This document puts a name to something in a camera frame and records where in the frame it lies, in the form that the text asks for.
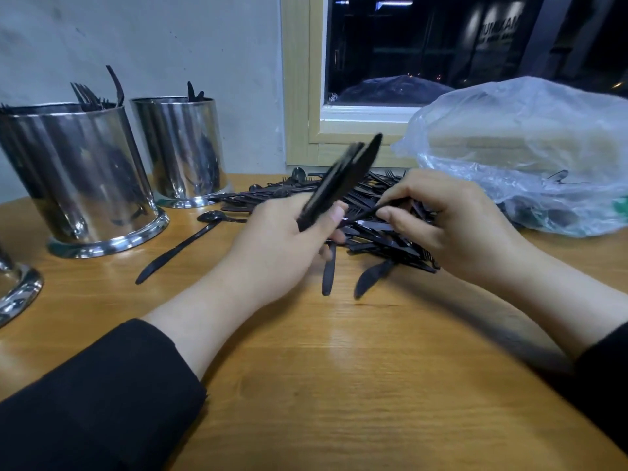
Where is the person's left forearm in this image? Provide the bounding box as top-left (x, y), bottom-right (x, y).
top-left (0, 279), bottom-right (261, 471)

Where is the person's left hand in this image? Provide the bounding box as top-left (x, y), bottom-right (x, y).
top-left (218, 194), bottom-right (349, 315)

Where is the person's right forearm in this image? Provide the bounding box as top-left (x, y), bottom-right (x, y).
top-left (500, 250), bottom-right (628, 447)

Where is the lone black plastic knife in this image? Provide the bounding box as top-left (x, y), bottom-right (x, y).
top-left (135, 211), bottom-right (229, 285)

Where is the dark parked car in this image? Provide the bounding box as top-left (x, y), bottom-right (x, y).
top-left (334, 75), bottom-right (455, 106)

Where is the black plastic fork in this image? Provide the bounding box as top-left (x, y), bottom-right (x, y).
top-left (69, 83), bottom-right (94, 109)
top-left (105, 65), bottom-right (127, 109)

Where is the bundle of black cutlery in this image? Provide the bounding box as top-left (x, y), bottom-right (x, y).
top-left (297, 142), bottom-right (359, 232)
top-left (78, 85), bottom-right (117, 110)
top-left (314, 133), bottom-right (384, 217)

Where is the clear plastic bag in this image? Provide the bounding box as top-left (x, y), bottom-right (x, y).
top-left (395, 76), bottom-right (628, 238)

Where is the person's right hand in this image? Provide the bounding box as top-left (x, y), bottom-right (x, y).
top-left (375, 169), bottom-right (536, 290)

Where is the pile of black plastic cutlery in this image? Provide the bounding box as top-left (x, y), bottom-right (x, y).
top-left (208, 166), bottom-right (443, 300)

